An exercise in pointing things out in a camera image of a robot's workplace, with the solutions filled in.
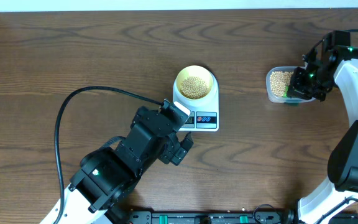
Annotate green plastic measuring scoop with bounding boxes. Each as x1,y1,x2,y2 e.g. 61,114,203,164
283,86,289,98

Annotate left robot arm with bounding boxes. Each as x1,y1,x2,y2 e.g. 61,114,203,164
43,103,193,223

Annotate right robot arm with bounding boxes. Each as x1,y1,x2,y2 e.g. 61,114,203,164
282,30,358,223

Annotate white digital kitchen scale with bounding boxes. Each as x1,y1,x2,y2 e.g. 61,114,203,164
173,72,219,132

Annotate soybeans in yellow bowl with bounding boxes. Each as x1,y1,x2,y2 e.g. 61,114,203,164
180,77,209,100

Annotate yellow bowl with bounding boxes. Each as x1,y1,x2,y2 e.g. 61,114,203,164
175,65,213,99

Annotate clear container of soybeans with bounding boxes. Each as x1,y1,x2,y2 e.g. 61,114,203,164
266,66,314,103

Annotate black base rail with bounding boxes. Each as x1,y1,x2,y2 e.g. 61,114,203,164
110,203,358,224

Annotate left black cable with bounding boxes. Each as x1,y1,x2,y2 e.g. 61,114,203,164
53,85,165,224

